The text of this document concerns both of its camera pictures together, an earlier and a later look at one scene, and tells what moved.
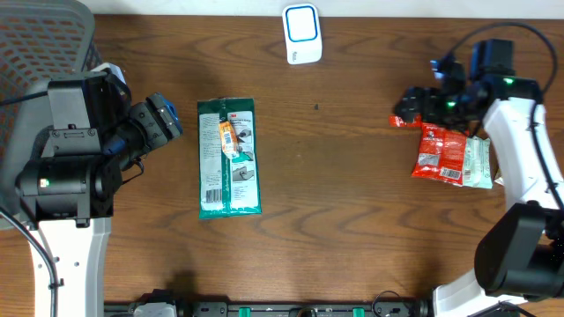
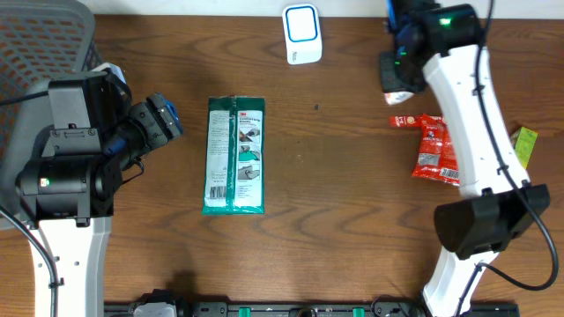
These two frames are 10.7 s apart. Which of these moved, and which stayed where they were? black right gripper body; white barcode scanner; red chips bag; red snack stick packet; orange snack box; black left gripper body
Moved: orange snack box; black right gripper body
Stayed: white barcode scanner; red chips bag; red snack stick packet; black left gripper body
